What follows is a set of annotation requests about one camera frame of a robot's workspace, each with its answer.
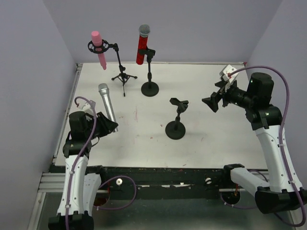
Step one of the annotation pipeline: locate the aluminium rail frame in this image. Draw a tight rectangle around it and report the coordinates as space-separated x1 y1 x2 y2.
39 63 286 230

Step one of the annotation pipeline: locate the black mounting base plate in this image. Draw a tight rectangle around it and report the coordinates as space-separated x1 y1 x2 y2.
49 165 250 201

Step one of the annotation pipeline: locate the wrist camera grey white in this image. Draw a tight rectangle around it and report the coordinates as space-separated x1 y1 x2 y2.
80 100 96 115
219 65 238 85

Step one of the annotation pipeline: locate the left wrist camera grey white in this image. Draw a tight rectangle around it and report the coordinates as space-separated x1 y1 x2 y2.
80 100 96 115

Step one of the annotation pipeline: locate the black tripod shock mount stand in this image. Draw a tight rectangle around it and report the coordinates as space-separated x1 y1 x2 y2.
87 39 138 97

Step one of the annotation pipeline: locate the pink microphone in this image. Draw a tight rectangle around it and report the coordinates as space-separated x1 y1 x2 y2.
91 31 106 70

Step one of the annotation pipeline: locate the red glitter microphone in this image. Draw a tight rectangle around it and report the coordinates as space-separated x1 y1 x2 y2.
136 24 150 65

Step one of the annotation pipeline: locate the silver microphone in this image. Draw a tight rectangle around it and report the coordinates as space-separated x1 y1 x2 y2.
98 83 117 123

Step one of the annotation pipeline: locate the black round base stand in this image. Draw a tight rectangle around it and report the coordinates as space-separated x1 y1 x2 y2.
139 48 159 97
165 98 189 140

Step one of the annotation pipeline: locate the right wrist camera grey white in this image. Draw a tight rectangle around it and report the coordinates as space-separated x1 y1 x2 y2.
219 65 238 85

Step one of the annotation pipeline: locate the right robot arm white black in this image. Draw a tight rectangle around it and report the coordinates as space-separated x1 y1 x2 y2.
202 72 307 214

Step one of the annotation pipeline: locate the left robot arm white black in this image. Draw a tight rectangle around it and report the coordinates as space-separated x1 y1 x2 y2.
48 111 118 230

